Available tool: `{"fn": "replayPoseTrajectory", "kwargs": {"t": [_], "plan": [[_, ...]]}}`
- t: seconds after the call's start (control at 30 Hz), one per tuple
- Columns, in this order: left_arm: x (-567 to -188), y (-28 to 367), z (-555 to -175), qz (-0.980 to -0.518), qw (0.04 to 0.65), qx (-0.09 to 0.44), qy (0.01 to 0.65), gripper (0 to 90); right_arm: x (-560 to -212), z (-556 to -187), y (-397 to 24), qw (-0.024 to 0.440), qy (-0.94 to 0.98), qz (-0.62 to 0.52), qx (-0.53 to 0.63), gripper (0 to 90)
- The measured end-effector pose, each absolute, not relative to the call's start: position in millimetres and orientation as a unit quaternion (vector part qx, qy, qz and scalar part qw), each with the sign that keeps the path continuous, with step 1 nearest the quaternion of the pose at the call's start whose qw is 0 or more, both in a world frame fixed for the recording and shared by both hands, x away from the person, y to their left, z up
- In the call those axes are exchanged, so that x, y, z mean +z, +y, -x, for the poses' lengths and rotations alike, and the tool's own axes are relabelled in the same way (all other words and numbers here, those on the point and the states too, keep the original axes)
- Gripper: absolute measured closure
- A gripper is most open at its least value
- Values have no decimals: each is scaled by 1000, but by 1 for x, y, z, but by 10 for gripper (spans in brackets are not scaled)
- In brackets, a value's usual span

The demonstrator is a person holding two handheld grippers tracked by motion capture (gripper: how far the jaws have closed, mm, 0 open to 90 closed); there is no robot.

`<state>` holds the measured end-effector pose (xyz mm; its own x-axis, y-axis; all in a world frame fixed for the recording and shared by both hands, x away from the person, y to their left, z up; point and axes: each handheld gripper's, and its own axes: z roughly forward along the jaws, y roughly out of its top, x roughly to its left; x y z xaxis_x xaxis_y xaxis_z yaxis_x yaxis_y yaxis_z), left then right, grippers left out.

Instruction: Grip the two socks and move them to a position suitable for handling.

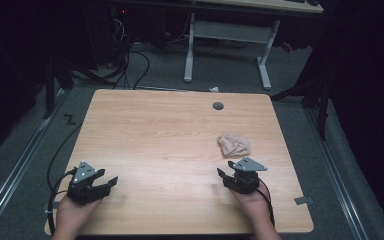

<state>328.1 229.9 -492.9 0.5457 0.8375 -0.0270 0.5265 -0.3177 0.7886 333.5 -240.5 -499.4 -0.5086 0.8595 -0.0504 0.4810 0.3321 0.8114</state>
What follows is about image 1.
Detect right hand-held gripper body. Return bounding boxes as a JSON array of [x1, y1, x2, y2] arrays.
[[223, 156, 269, 195]]

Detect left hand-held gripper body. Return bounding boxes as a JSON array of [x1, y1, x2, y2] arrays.
[[66, 160, 112, 206]]

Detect beige cloth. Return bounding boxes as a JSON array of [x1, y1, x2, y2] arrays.
[[217, 132, 252, 159]]

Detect person's left hand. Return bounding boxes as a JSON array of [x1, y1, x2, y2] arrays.
[[55, 194, 103, 232]]

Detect person's right hand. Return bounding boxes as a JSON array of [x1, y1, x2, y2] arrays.
[[230, 185, 274, 229]]

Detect grey tape strip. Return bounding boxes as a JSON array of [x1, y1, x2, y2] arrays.
[[294, 195, 314, 206]]

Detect black metal stand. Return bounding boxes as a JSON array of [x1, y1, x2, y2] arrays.
[[42, 54, 78, 121], [269, 74, 332, 142]]

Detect red object on floor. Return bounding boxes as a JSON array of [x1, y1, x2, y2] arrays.
[[280, 41, 295, 54]]

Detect white-legged desk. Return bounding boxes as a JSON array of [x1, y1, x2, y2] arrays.
[[110, 0, 325, 91]]

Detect dark curtain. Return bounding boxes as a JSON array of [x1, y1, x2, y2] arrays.
[[0, 0, 114, 171], [299, 0, 384, 231]]

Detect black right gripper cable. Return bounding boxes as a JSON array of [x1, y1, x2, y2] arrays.
[[255, 178, 276, 228]]

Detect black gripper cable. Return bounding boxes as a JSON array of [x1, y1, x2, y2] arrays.
[[255, 178, 276, 228], [46, 168, 78, 236]]

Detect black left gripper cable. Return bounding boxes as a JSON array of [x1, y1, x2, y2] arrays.
[[46, 168, 78, 236]]

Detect metal floor rail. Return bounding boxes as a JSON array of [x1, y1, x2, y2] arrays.
[[303, 105, 370, 240], [0, 89, 66, 236]]

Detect black floor cables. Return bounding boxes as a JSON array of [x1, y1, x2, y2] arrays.
[[106, 13, 194, 91]]

